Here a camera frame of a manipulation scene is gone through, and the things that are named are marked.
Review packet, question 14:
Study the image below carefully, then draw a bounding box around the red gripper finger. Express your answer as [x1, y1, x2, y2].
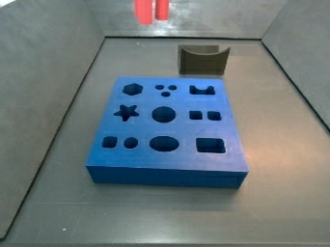
[134, 0, 154, 25]
[155, 0, 168, 20]

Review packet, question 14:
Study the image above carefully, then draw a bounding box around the dark curved arch block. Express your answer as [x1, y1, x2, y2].
[178, 44, 231, 75]

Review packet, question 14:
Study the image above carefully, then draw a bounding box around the blue shape sorter block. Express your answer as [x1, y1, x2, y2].
[87, 77, 248, 188]

